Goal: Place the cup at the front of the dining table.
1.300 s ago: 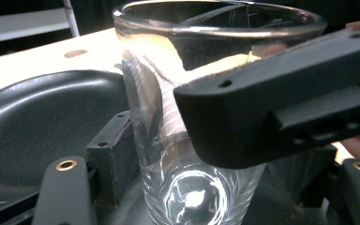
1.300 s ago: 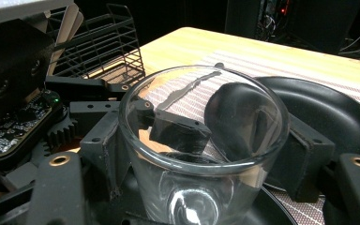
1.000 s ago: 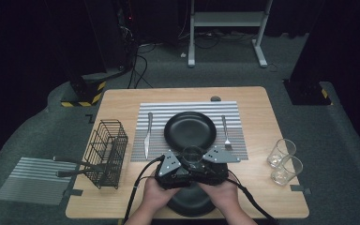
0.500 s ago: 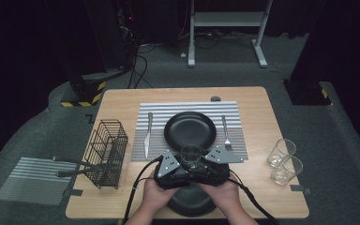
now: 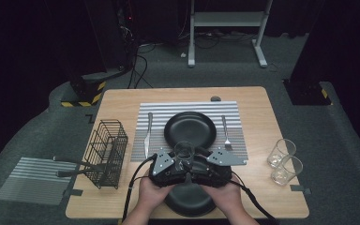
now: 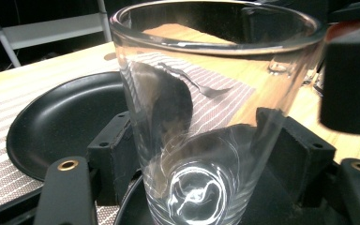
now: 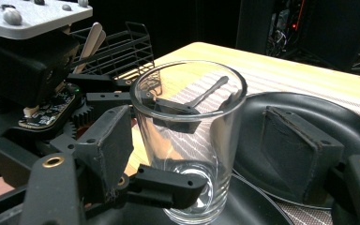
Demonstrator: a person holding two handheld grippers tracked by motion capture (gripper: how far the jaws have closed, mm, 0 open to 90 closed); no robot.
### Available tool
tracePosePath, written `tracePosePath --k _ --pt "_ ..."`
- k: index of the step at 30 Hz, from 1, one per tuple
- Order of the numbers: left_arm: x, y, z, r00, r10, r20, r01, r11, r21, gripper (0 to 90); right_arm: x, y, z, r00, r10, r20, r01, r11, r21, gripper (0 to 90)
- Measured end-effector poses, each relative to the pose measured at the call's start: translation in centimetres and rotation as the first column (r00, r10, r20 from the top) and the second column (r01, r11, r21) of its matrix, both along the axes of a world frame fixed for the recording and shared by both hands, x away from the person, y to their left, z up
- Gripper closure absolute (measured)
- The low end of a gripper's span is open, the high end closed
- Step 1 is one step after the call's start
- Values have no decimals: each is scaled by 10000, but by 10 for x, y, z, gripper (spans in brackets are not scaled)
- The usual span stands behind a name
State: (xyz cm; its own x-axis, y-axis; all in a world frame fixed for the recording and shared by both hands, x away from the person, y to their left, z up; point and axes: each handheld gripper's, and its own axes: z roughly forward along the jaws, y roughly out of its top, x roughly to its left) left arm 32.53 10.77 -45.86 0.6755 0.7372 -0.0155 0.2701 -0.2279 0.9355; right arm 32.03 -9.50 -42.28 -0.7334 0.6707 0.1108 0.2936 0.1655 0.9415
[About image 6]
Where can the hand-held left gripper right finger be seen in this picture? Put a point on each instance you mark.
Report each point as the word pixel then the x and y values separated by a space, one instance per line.
pixel 303 156

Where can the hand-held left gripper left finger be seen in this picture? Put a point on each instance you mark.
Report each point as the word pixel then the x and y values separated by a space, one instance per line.
pixel 109 156

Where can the black plate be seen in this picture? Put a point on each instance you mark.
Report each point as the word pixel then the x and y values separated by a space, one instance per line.
pixel 132 209
pixel 59 125

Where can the silver fork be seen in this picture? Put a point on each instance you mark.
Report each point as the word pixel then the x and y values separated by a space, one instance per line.
pixel 212 91

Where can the clear drinking glass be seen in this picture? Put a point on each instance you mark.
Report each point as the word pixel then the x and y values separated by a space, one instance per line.
pixel 200 140

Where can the grey striped placemat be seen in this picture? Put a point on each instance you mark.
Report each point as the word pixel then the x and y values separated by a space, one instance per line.
pixel 0 131

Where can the white metal stand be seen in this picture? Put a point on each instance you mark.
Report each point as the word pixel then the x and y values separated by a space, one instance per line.
pixel 53 29

